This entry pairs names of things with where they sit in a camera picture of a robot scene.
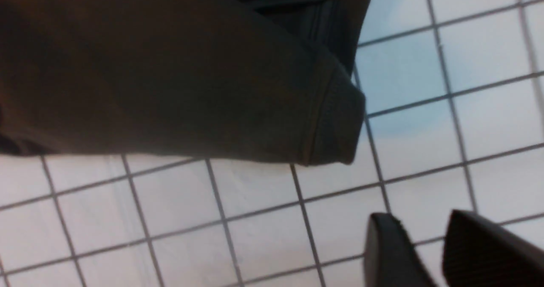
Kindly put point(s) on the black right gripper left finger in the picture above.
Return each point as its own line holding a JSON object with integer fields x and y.
{"x": 390, "y": 258}

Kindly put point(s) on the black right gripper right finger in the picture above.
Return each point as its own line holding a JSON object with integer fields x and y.
{"x": 480, "y": 253}

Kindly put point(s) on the gray long-sleeve top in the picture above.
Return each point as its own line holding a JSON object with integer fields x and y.
{"x": 254, "y": 80}

